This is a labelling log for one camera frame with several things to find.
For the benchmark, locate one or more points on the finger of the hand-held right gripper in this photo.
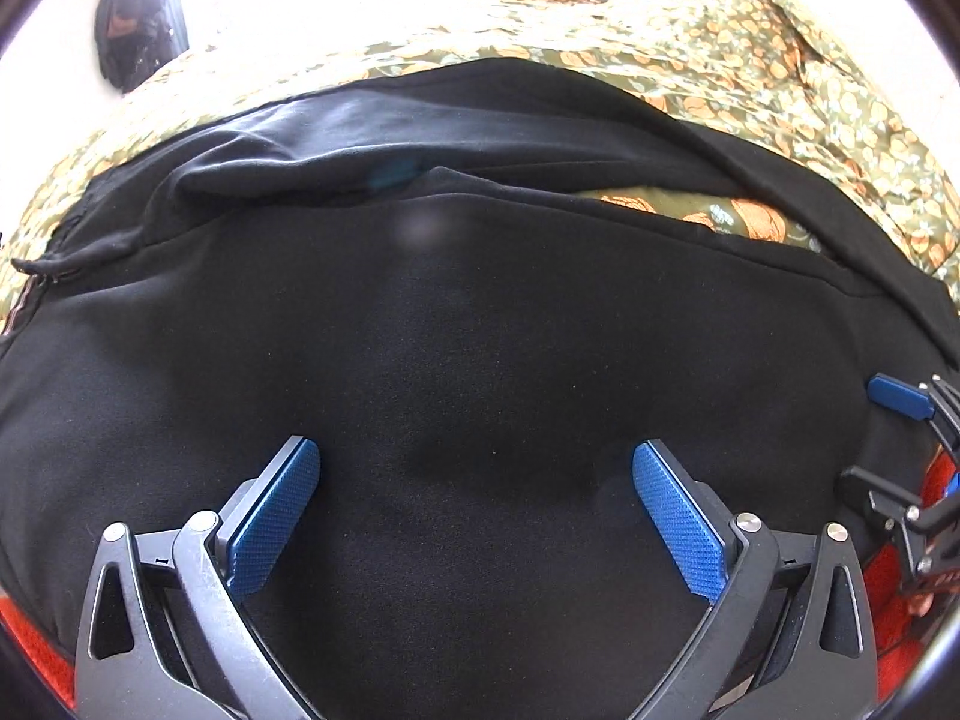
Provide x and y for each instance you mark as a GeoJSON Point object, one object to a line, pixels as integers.
{"type": "Point", "coordinates": [896, 394]}
{"type": "Point", "coordinates": [881, 493]}

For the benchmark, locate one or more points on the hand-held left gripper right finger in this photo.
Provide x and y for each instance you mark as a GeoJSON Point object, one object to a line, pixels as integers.
{"type": "Point", "coordinates": [679, 521]}

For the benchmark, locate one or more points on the green orange floral blanket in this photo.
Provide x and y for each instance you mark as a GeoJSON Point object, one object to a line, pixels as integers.
{"type": "Point", "coordinates": [750, 37]}

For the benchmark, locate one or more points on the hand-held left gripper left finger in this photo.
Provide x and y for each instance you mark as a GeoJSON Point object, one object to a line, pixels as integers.
{"type": "Point", "coordinates": [274, 517]}

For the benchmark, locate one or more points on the red cloth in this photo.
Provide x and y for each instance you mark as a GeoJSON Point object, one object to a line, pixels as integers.
{"type": "Point", "coordinates": [892, 615]}

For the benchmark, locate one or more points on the black pants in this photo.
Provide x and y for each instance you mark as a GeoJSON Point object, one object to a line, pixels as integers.
{"type": "Point", "coordinates": [450, 315]}

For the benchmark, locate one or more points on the black bag hanging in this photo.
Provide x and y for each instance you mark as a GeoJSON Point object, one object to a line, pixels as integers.
{"type": "Point", "coordinates": [139, 22]}

